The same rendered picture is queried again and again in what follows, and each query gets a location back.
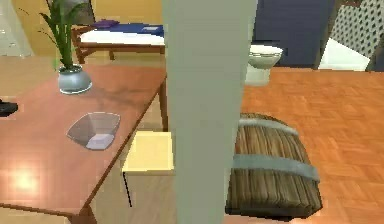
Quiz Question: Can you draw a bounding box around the pale yellow chair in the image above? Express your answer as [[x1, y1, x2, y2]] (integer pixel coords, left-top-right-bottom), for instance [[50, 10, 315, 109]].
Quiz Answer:
[[121, 130, 176, 208]]

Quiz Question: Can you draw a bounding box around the green houseplant in grey pot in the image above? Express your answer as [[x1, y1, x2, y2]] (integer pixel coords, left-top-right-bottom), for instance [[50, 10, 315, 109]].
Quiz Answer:
[[38, 0, 93, 95]]

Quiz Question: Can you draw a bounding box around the white toilet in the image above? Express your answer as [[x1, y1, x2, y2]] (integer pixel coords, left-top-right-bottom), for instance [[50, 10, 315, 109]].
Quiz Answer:
[[244, 44, 284, 87]]

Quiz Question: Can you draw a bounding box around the wooden barrel with grey bands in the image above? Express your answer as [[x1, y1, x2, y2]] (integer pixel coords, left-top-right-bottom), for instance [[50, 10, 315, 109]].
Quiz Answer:
[[225, 112, 324, 220]]

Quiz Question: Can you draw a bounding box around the grey square bowl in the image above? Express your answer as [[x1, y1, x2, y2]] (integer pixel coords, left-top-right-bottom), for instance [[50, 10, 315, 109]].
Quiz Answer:
[[66, 112, 122, 151]]

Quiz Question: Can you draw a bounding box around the bed with blue blanket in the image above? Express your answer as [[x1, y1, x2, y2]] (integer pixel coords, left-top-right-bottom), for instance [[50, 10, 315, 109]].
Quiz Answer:
[[70, 20, 166, 64]]

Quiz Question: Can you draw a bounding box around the purple pillow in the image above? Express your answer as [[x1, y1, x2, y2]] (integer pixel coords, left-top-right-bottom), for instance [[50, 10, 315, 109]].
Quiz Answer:
[[91, 19, 120, 29]]

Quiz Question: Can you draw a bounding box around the dark blue door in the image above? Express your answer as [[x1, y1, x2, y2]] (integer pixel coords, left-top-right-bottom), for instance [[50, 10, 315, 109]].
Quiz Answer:
[[252, 0, 337, 69]]

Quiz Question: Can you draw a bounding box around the brown wooden table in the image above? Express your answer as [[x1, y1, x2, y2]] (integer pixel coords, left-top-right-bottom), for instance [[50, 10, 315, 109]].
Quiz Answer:
[[0, 63, 170, 224]]

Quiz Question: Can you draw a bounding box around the small black object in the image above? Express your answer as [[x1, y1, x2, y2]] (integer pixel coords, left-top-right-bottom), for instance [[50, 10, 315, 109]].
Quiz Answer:
[[0, 98, 19, 118]]

